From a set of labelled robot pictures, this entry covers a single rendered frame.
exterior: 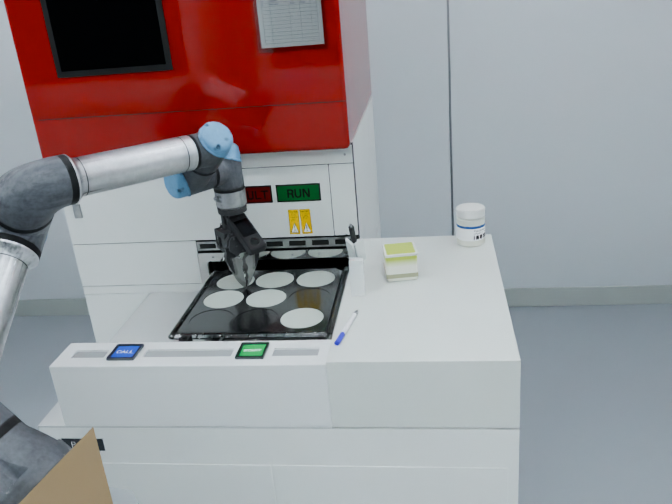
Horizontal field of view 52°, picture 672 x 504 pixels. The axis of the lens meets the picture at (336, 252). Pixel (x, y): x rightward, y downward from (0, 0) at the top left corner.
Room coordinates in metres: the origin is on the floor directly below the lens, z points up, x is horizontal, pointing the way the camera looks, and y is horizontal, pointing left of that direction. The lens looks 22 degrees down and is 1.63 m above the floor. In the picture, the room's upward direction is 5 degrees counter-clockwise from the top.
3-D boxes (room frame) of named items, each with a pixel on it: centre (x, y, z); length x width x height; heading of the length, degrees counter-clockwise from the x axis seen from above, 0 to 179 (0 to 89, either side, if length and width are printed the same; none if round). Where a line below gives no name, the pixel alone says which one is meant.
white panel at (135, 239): (1.80, 0.34, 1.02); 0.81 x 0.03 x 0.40; 81
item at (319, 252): (1.76, 0.16, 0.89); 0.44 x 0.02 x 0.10; 81
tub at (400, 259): (1.47, -0.15, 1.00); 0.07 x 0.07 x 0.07; 0
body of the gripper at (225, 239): (1.63, 0.25, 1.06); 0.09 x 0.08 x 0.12; 32
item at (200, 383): (1.20, 0.30, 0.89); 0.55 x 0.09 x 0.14; 81
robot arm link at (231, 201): (1.63, 0.25, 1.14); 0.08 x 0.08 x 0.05
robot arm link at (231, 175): (1.62, 0.25, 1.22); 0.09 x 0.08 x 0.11; 133
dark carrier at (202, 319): (1.55, 0.18, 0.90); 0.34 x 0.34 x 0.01; 81
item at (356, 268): (1.40, -0.04, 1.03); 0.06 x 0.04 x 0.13; 171
